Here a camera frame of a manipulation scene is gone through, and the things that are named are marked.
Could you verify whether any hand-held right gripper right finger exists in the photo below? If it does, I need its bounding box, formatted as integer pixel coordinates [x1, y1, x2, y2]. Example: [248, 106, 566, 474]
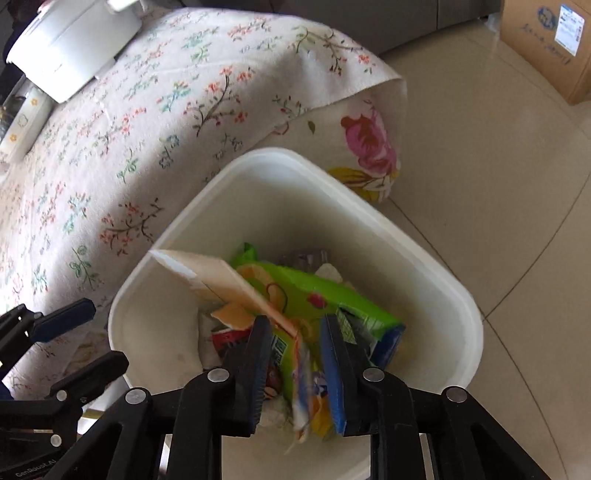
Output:
[320, 314, 552, 480]

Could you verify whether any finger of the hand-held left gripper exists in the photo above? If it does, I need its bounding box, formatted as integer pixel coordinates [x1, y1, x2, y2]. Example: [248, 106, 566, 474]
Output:
[0, 298, 98, 370]
[46, 351, 130, 418]

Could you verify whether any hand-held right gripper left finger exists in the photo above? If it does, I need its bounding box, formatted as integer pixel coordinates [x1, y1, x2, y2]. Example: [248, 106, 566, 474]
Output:
[55, 315, 274, 480]

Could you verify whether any yellow snack wrapper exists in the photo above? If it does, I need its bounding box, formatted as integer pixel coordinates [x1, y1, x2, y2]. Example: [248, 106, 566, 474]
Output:
[277, 332, 343, 446]

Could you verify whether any blue biscuit box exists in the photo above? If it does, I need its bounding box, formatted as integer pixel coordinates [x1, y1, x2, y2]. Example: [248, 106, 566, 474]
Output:
[369, 323, 407, 367]

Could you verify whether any green snack wrapper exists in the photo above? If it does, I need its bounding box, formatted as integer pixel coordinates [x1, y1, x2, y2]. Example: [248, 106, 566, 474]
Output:
[231, 242, 407, 352]

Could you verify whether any cardboard piece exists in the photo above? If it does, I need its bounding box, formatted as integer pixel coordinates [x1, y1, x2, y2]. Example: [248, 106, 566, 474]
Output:
[150, 249, 301, 342]

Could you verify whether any white trash bin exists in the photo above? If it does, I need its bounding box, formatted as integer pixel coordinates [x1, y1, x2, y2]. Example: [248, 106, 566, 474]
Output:
[107, 147, 485, 480]

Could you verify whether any white flower print bowl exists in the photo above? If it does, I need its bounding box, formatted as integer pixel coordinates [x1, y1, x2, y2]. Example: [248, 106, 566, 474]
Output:
[0, 85, 55, 144]

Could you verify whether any rose print cloth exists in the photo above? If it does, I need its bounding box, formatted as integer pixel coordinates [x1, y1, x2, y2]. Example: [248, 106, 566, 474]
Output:
[272, 88, 409, 204]

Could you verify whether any white electric pot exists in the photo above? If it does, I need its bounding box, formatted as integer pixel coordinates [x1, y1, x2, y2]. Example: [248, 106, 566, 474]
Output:
[6, 0, 144, 104]

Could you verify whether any grey refrigerator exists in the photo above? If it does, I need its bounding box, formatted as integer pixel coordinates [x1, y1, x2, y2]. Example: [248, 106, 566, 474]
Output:
[342, 0, 504, 56]

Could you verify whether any cardboard box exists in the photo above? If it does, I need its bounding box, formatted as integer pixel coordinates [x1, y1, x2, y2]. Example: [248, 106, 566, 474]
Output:
[501, 0, 591, 106]

